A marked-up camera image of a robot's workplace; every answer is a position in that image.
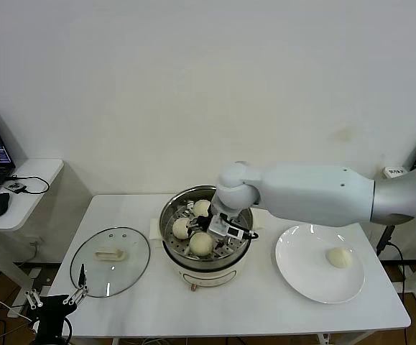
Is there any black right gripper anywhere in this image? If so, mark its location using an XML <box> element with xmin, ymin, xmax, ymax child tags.
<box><xmin>187</xmin><ymin>212</ymin><xmax>231</xmax><ymax>252</ymax></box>

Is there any round glass pot lid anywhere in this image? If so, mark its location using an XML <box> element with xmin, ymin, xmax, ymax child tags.
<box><xmin>70</xmin><ymin>226</ymin><xmax>152</xmax><ymax>298</ymax></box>

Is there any black cable with adapter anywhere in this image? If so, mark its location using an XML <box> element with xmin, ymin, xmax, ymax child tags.
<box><xmin>375</xmin><ymin>224</ymin><xmax>406</xmax><ymax>305</ymax></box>

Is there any thin black usb cable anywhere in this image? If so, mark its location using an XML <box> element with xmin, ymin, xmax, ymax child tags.
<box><xmin>8</xmin><ymin>175</ymin><xmax>51</xmax><ymax>196</ymax></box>

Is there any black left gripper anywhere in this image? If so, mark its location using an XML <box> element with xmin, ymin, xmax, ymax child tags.
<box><xmin>24</xmin><ymin>263</ymin><xmax>89</xmax><ymax>318</ymax></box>

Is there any perforated steel steamer basket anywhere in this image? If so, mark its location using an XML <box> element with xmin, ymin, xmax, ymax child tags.
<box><xmin>159</xmin><ymin>185</ymin><xmax>255</xmax><ymax>262</ymax></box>

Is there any cream electric cooker pot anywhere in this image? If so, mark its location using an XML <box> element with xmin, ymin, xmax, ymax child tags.
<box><xmin>149</xmin><ymin>208</ymin><xmax>267</xmax><ymax>293</ymax></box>

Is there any white steamed baozi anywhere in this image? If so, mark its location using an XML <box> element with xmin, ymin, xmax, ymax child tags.
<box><xmin>172</xmin><ymin>217</ymin><xmax>195</xmax><ymax>240</ymax></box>
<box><xmin>325</xmin><ymin>247</ymin><xmax>353</xmax><ymax>270</ymax></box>
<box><xmin>188</xmin><ymin>231</ymin><xmax>215</xmax><ymax>257</ymax></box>
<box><xmin>193</xmin><ymin>199</ymin><xmax>213</xmax><ymax>217</ymax></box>

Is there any white round plate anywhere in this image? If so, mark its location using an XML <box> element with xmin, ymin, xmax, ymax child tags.
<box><xmin>274</xmin><ymin>224</ymin><xmax>366</xmax><ymax>305</ymax></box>

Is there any white side desk with mouse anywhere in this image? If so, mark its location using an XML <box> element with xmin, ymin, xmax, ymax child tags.
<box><xmin>0</xmin><ymin>159</ymin><xmax>65</xmax><ymax>319</ymax></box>

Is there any white floor cable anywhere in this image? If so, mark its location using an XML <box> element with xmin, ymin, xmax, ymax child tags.
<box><xmin>0</xmin><ymin>285</ymin><xmax>32</xmax><ymax>321</ymax></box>

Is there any small black usb device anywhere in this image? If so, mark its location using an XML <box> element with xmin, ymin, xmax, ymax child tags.
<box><xmin>5</xmin><ymin>181</ymin><xmax>27</xmax><ymax>195</ymax></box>

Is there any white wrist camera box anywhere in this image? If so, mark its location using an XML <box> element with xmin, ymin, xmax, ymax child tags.
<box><xmin>208</xmin><ymin>216</ymin><xmax>247</xmax><ymax>241</ymax></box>

